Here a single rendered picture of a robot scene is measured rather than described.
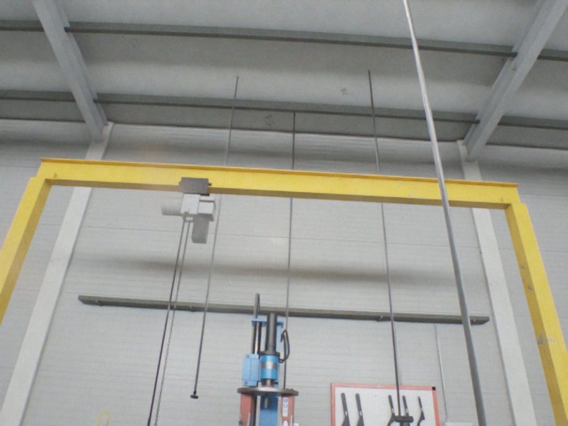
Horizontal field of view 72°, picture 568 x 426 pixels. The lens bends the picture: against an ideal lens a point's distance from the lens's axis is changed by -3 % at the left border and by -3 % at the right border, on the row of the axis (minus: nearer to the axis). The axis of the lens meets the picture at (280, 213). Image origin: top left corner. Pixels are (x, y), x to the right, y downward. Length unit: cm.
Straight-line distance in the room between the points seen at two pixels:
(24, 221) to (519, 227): 505
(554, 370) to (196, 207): 361
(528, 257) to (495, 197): 75
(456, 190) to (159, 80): 525
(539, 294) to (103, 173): 461
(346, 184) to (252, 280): 263
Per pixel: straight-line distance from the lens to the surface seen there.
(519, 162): 895
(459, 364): 668
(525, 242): 471
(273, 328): 419
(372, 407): 615
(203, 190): 424
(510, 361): 696
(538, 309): 449
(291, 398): 394
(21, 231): 465
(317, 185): 437
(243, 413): 403
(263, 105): 739
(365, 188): 444
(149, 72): 758
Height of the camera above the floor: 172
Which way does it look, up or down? 29 degrees up
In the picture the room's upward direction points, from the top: 3 degrees clockwise
